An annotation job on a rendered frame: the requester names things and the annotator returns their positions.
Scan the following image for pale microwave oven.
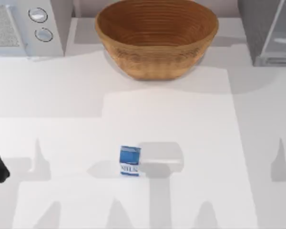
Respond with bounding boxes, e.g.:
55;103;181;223
0;0;74;58

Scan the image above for brown woven basket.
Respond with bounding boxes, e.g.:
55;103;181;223
94;0;219;81

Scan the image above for round microwave knob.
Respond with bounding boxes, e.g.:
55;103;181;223
28;7;49;23
34;27;54;42

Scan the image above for blue and white milk carton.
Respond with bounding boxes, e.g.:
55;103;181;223
119;145;142;177

